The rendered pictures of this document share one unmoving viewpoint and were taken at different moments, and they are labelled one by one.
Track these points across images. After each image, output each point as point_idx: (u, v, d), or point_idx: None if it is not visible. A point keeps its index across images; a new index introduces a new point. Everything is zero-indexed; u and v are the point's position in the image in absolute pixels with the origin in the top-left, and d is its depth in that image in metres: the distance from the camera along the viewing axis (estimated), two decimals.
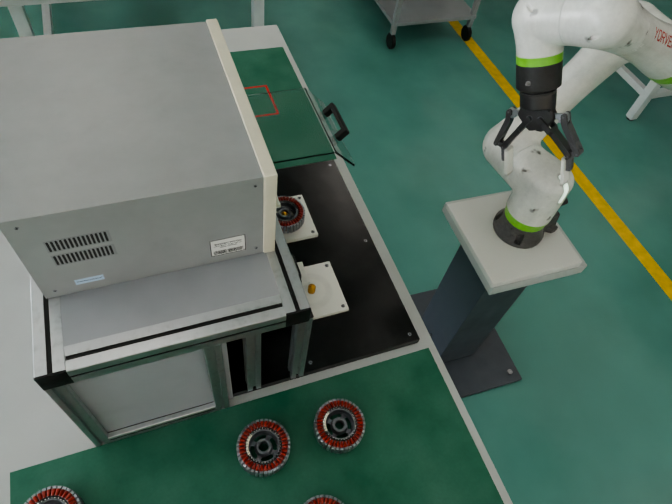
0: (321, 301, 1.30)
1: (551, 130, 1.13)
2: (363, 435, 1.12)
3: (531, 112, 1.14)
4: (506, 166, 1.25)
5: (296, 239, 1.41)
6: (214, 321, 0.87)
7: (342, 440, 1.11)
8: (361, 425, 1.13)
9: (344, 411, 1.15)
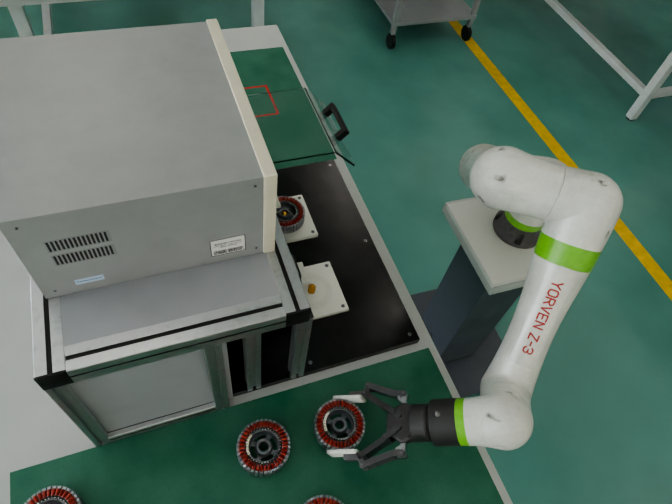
0: (321, 301, 1.30)
1: (387, 439, 1.06)
2: (363, 435, 1.12)
3: (406, 417, 1.08)
4: (343, 397, 1.16)
5: (296, 239, 1.41)
6: (214, 321, 0.87)
7: (342, 440, 1.11)
8: (361, 425, 1.13)
9: (344, 411, 1.15)
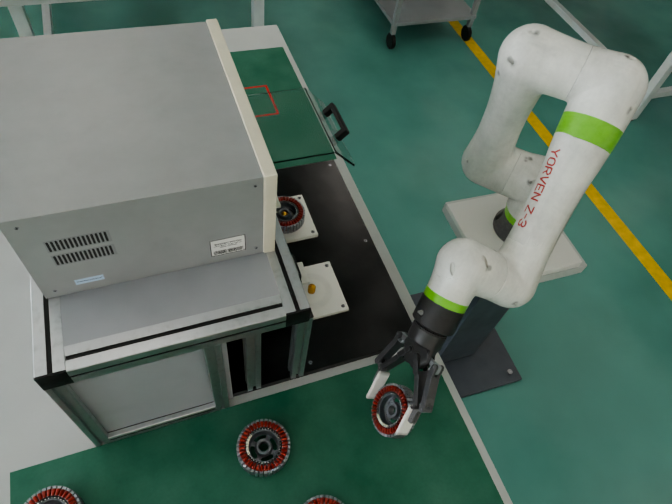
0: (321, 301, 1.30)
1: (418, 372, 1.05)
2: (406, 394, 1.09)
3: (414, 344, 1.08)
4: (371, 388, 1.14)
5: (296, 239, 1.41)
6: (214, 321, 0.87)
7: (400, 416, 1.08)
8: (398, 391, 1.10)
9: (385, 398, 1.14)
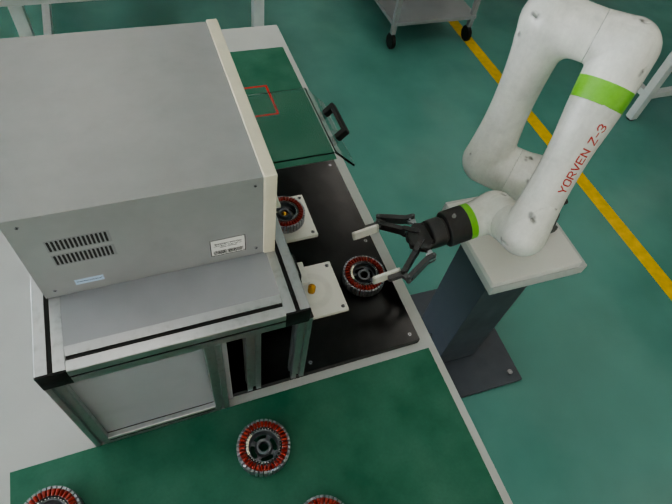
0: (321, 301, 1.30)
1: (417, 250, 1.25)
2: None
3: (422, 231, 1.28)
4: (362, 230, 1.29)
5: (296, 239, 1.41)
6: (214, 321, 0.87)
7: (368, 284, 1.32)
8: (382, 272, 1.34)
9: (366, 264, 1.36)
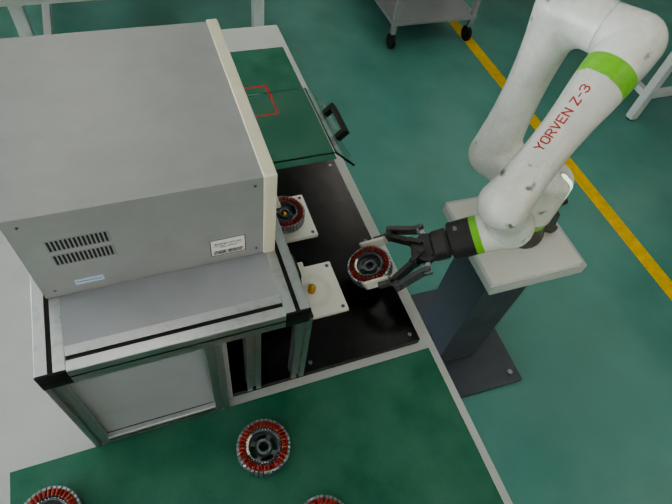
0: (321, 301, 1.30)
1: (413, 261, 1.24)
2: (390, 266, 1.29)
3: (426, 242, 1.25)
4: (368, 241, 1.32)
5: (296, 239, 1.41)
6: (214, 321, 0.87)
7: (373, 275, 1.28)
8: (386, 259, 1.29)
9: (371, 254, 1.32)
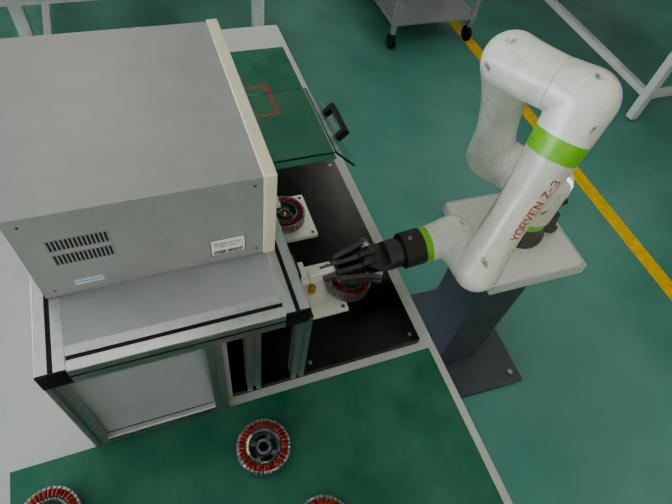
0: (321, 301, 1.30)
1: (365, 266, 1.25)
2: (370, 286, 1.32)
3: (379, 252, 1.28)
4: (317, 272, 1.24)
5: (296, 239, 1.41)
6: (214, 321, 0.87)
7: (354, 289, 1.30)
8: None
9: None
